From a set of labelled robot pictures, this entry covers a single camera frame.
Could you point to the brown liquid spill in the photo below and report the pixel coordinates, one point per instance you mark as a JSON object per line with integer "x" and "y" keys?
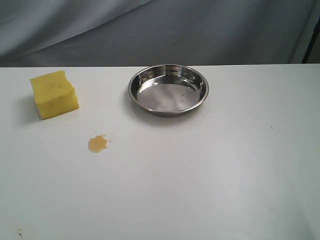
{"x": 98, "y": 143}

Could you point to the yellow sponge block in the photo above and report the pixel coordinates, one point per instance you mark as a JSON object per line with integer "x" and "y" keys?
{"x": 54, "y": 95}

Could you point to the grey backdrop cloth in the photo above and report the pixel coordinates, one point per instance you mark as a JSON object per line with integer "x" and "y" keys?
{"x": 109, "y": 33}

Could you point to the black stand pole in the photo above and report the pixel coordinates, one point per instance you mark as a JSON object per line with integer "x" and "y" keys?
{"x": 312, "y": 53}

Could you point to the round stainless steel pan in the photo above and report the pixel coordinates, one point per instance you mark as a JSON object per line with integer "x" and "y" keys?
{"x": 168, "y": 90}

